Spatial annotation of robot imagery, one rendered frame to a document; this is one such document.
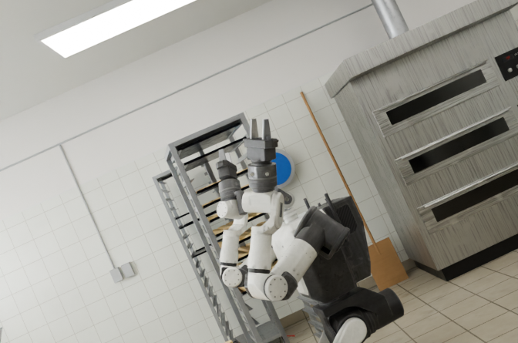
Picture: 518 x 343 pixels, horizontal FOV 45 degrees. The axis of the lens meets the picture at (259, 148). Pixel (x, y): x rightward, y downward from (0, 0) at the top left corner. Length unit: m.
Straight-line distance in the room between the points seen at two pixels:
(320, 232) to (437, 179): 3.48
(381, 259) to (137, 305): 2.39
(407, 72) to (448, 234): 1.39
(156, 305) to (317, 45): 3.01
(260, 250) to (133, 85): 4.62
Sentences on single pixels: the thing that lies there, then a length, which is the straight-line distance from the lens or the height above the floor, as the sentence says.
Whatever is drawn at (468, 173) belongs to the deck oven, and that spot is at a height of 0.75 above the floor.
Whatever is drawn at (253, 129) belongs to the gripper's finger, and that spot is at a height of 1.57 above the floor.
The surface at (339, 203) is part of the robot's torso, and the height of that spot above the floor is 1.22.
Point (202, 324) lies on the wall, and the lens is 6.38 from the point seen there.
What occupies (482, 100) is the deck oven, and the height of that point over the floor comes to 1.24.
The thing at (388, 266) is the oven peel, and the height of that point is 0.18.
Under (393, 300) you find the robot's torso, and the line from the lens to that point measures 2.36.
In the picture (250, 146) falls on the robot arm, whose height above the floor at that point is 1.52.
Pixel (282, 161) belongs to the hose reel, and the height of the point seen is 1.48.
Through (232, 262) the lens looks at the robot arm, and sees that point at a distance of 2.51.
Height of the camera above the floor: 1.42
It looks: 3 degrees up
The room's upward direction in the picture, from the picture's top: 25 degrees counter-clockwise
